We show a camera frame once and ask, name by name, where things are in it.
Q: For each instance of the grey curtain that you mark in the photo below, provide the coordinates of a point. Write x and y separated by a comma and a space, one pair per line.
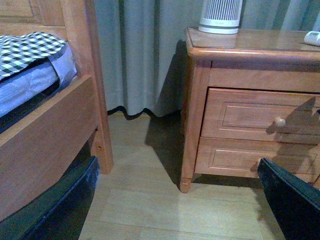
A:
143, 52

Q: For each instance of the wooden nightstand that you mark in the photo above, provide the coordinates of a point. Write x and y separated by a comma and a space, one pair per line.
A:
252, 60

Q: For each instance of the white cylindrical air purifier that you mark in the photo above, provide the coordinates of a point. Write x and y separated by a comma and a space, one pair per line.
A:
220, 16

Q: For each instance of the grey mattress sheet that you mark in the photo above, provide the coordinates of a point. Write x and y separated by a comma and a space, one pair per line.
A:
17, 89

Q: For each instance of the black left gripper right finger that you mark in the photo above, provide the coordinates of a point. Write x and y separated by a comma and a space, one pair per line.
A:
294, 202

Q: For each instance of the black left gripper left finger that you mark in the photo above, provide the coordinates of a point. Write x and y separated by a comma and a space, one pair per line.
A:
60, 212

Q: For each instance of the wooden drawer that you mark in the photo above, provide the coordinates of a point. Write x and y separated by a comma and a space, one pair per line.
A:
262, 116
240, 158

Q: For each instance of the checkered blanket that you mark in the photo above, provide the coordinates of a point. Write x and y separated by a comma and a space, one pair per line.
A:
18, 52

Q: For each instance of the wooden bed frame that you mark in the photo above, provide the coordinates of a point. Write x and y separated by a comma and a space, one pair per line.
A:
37, 150

